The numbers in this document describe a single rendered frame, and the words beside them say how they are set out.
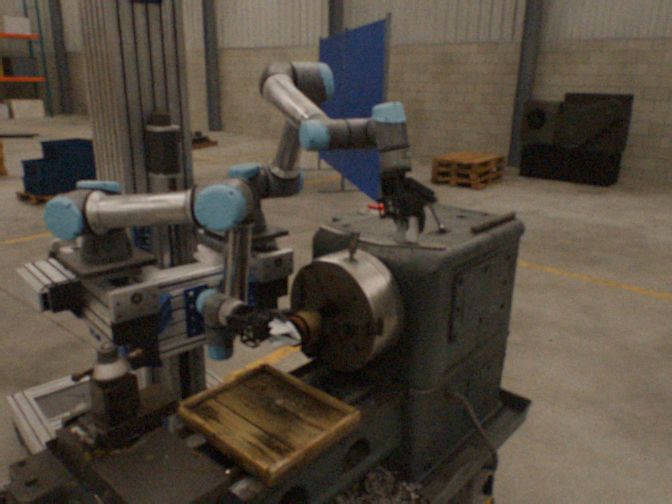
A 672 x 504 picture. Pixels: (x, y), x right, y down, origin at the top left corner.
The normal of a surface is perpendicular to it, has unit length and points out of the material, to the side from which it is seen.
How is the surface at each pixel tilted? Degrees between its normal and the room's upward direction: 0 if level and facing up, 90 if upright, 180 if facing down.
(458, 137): 90
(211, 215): 89
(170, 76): 90
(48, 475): 0
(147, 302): 90
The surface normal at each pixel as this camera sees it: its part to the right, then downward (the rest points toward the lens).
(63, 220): -0.25, 0.30
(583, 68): -0.64, 0.22
